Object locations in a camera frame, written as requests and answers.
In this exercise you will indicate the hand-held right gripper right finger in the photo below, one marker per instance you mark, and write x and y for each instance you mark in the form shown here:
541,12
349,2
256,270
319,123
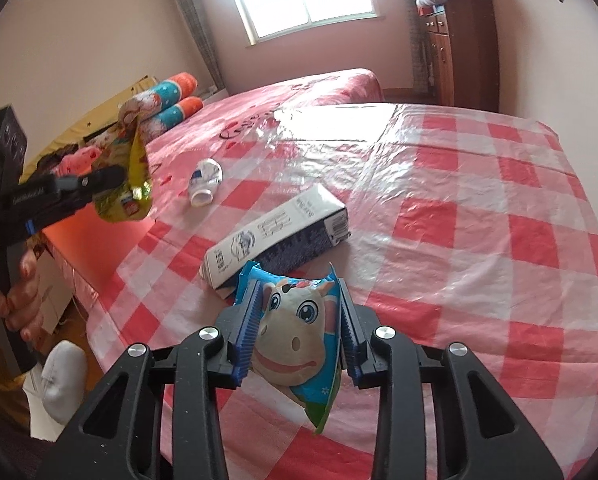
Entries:
351,340

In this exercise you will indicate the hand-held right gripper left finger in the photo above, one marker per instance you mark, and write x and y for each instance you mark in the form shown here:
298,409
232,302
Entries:
246,330

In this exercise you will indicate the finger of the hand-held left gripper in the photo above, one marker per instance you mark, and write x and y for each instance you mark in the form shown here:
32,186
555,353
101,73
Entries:
104,178
64,210

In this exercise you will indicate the yellow green snack wrapper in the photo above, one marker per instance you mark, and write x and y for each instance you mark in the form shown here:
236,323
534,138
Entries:
129,200

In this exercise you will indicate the blue cartoon cow packet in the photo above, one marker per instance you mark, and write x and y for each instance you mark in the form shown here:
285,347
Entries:
294,340

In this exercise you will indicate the person's left forearm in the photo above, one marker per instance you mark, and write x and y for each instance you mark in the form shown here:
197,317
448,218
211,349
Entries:
1,390

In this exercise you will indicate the person's left hand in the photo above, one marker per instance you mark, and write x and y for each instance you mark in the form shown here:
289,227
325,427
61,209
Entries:
26,305

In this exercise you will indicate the pink plush toy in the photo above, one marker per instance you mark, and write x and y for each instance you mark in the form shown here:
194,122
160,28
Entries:
81,160

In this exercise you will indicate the cardboard box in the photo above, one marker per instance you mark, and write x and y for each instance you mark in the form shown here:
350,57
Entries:
54,290

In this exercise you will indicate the small white plastic bottle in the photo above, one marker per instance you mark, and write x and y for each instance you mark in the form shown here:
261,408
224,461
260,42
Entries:
205,176

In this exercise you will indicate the white blue milk carton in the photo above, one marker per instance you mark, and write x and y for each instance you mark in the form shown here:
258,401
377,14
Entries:
279,232

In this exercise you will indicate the orange teal roll pillow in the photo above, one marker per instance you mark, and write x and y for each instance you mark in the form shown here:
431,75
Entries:
174,85
184,110

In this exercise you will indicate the red white checked tablecloth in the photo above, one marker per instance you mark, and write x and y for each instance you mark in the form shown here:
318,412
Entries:
454,240

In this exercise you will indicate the white sock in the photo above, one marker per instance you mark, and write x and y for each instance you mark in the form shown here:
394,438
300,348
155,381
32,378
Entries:
61,380

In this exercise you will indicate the standing air conditioner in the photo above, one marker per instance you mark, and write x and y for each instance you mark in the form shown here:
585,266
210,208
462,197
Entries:
194,25

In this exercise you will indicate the bed with pink sheet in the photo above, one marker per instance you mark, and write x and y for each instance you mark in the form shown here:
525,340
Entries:
289,95

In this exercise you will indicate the white paper sheet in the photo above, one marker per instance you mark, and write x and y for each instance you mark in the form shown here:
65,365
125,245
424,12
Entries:
41,422

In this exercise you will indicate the wooden cabinet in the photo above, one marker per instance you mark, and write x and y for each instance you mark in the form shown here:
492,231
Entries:
464,55

